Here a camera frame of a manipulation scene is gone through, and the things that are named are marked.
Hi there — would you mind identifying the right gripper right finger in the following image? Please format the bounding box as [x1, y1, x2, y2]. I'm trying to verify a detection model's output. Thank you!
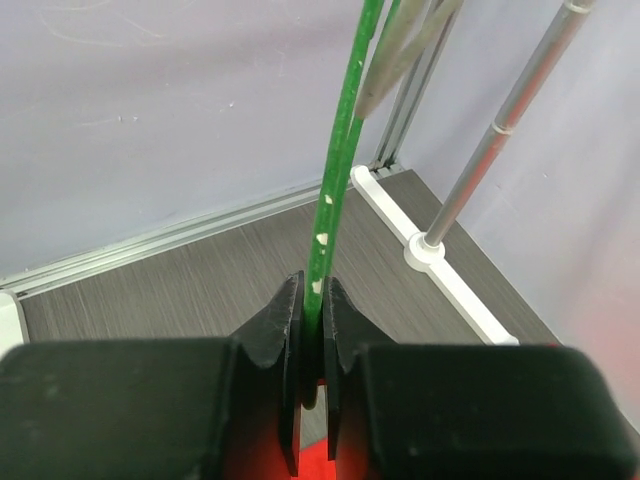
[322, 278, 639, 479]

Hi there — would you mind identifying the grey clothes hanger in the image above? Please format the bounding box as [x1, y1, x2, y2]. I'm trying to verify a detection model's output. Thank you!
[355, 0, 463, 120]

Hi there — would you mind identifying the green clothes hanger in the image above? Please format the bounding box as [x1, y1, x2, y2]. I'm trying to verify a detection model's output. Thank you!
[300, 0, 384, 410]

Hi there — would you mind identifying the red tank top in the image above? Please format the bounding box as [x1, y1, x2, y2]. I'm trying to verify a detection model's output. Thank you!
[297, 439, 370, 480]

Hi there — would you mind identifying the metal clothes rack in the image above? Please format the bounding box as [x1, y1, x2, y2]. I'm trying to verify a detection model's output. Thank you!
[350, 1, 594, 345]

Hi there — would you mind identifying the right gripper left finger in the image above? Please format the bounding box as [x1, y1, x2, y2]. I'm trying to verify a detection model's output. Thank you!
[1, 273, 304, 479]

